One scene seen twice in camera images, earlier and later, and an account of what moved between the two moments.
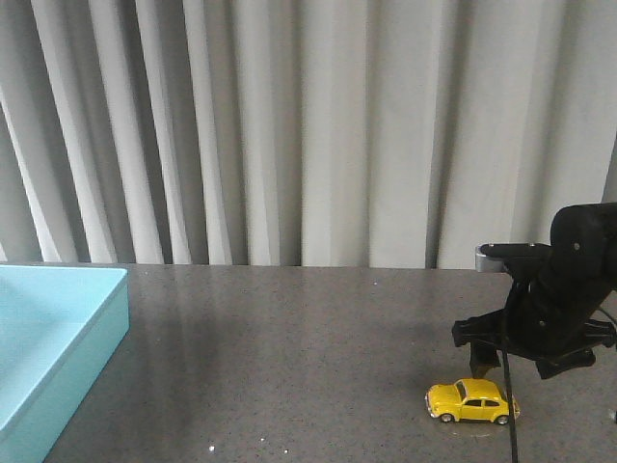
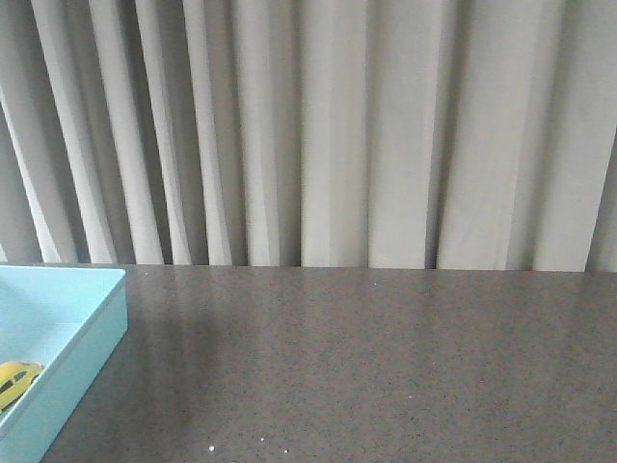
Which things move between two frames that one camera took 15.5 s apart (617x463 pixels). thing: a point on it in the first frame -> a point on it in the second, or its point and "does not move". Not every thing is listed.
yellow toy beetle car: x=469 y=399 -> x=15 y=376
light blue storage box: x=59 y=326 does not move
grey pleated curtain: x=400 y=134 does not move
